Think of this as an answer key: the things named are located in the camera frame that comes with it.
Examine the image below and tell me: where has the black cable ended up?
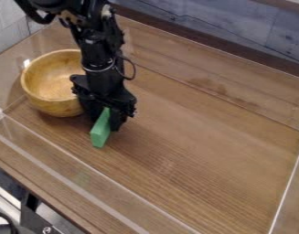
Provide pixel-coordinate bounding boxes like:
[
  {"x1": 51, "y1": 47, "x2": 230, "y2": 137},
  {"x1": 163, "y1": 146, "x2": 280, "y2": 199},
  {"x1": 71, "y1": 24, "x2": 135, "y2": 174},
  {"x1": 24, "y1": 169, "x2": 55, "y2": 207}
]
[{"x1": 0, "y1": 210, "x2": 22, "y2": 234}]

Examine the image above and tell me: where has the wooden bowl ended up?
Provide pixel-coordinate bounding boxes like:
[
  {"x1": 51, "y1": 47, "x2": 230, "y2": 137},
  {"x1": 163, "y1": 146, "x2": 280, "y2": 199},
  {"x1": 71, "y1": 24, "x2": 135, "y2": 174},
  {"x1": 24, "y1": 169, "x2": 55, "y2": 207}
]
[{"x1": 20, "y1": 49, "x2": 85, "y2": 118}]

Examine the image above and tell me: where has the clear acrylic tray wall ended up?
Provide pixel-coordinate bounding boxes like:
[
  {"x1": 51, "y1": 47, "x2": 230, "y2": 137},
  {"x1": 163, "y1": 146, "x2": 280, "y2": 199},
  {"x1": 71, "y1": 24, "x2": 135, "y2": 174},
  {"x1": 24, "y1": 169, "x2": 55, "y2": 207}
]
[{"x1": 0, "y1": 19, "x2": 299, "y2": 234}]

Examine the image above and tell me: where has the green rectangular block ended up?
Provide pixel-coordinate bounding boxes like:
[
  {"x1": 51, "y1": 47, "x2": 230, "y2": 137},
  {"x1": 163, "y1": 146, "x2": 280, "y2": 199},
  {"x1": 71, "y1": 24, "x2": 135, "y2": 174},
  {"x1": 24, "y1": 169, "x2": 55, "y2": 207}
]
[{"x1": 90, "y1": 108, "x2": 111, "y2": 148}]

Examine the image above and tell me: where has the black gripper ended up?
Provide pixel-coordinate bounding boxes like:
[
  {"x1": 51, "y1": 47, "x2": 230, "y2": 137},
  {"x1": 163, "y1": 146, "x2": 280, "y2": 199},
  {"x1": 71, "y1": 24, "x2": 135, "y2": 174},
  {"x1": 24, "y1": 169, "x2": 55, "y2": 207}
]
[{"x1": 70, "y1": 70, "x2": 137, "y2": 132}]

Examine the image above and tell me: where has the black table leg bracket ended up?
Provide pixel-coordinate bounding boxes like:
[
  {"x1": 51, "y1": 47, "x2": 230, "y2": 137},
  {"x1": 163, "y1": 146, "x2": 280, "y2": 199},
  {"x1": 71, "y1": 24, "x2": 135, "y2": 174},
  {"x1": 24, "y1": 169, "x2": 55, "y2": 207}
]
[{"x1": 20, "y1": 193, "x2": 61, "y2": 234}]

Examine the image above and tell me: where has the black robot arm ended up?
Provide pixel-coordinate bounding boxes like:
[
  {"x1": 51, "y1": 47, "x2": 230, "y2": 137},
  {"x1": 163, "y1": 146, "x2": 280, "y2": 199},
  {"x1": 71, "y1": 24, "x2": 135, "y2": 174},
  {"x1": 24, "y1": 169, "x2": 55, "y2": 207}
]
[{"x1": 14, "y1": 0, "x2": 137, "y2": 132}]

